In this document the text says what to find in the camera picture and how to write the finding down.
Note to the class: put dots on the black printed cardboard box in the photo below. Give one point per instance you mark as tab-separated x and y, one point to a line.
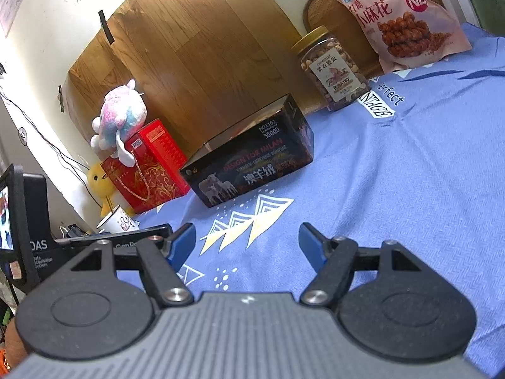
270	143

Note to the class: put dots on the blue printed tablecloth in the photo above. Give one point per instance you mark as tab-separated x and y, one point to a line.
420	160

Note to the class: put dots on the nut jar with yellow lid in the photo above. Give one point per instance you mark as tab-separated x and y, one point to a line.
334	73

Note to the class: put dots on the round woven tray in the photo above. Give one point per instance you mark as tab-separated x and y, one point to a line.
339	21

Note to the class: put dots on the yellow plush toy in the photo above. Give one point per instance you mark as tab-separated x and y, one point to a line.
103	188

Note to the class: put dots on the pastel plush toy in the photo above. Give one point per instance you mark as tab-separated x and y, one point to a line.
122	115

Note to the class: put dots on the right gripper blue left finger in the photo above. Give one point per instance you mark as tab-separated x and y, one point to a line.
160	261

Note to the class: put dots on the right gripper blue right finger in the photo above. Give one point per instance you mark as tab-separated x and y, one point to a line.
333	262

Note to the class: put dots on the white printed mug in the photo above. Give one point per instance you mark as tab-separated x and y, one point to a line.
117	221

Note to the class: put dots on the person's hand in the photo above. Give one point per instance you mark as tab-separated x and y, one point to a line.
14	351

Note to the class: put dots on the red gift box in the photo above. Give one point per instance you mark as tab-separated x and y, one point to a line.
155	176

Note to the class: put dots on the wooden wall panel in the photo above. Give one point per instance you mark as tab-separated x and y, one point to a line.
200	65

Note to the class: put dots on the pink twisted snack bag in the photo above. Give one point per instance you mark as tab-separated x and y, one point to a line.
407	34

